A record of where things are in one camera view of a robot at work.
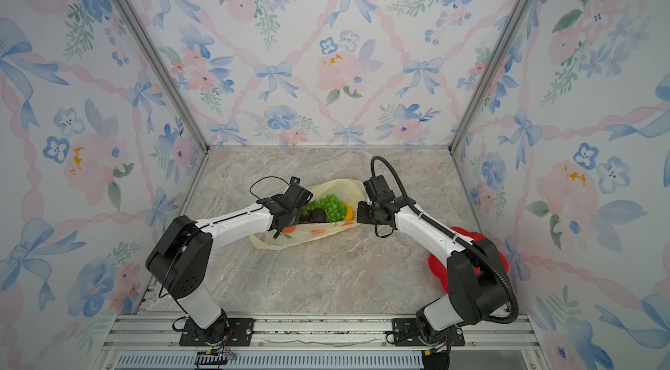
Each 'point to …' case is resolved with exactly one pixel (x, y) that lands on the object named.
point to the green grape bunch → (334, 208)
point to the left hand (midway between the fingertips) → (289, 205)
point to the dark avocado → (318, 215)
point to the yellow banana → (350, 212)
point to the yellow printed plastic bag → (352, 190)
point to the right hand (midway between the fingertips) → (363, 212)
